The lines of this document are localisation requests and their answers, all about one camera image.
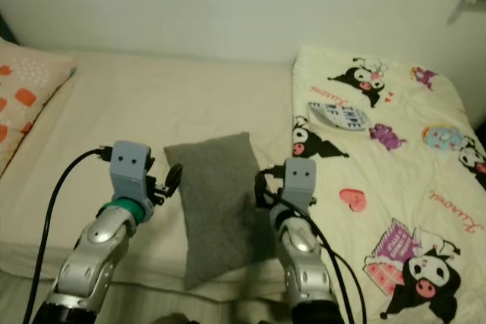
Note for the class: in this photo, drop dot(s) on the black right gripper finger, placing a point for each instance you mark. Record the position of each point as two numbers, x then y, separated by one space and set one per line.
262 186

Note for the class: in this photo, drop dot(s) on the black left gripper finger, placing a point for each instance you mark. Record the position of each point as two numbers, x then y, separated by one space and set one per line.
174 175

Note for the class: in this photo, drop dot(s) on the grey fabric pillow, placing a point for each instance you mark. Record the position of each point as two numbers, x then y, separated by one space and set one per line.
216 195

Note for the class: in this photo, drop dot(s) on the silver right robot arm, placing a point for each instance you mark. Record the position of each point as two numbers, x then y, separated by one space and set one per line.
304 263

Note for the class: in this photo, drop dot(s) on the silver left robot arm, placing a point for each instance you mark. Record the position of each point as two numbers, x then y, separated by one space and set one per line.
95 252

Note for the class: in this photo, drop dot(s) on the pink orange patterned pillow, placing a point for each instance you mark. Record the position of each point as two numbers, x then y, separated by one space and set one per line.
26 89

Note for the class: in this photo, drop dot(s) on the cream bed mattress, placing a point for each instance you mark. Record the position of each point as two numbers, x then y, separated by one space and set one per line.
159 96

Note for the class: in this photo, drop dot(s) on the grey printed book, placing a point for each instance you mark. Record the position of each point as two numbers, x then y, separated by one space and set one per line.
342 115

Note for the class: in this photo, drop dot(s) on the cartoon print cream blanket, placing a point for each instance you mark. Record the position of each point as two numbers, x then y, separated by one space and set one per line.
410 195

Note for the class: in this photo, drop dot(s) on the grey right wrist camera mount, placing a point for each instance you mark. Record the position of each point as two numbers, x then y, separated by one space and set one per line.
300 180

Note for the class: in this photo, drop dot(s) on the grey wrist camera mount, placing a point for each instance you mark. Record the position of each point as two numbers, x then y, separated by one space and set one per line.
300 180
129 168

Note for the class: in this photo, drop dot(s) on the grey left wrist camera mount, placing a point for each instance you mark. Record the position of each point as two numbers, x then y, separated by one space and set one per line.
129 168

